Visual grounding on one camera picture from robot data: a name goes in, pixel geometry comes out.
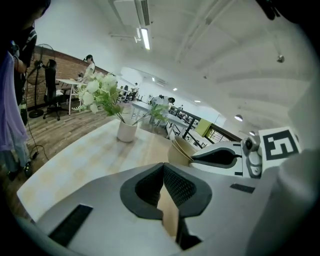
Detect black floor cable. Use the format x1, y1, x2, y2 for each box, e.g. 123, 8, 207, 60
25, 117, 51, 161

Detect black standing fan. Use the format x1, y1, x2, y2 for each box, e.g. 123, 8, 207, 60
26, 43, 60, 119

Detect ceiling air conditioner unit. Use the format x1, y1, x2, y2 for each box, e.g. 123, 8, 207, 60
112, 0, 151, 27

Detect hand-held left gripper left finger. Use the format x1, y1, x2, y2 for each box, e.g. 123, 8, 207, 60
36, 162, 181, 254

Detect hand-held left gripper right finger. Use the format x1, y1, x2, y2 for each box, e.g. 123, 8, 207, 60
159, 162, 262, 251

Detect white potted artificial flowers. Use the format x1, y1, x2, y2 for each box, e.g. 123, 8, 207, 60
72, 71, 173, 144

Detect white desk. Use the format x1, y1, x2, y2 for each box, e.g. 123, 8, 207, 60
55, 77, 88, 116

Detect beige bowl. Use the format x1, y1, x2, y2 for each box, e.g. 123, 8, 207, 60
167, 142, 192, 167
171, 135, 199, 161

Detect long ceiling light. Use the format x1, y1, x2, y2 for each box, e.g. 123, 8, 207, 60
139, 27, 152, 51

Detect green cloth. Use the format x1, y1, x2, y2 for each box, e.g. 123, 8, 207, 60
196, 118, 213, 138

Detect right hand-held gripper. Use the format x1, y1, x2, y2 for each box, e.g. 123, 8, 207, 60
188, 126, 302, 180

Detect black office chair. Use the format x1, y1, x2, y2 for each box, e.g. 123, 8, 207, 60
42, 59, 64, 122

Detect black metal railing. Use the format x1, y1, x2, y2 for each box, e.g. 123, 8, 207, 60
169, 105, 242, 146

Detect white long table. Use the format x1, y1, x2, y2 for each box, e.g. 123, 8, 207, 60
131, 101, 192, 140

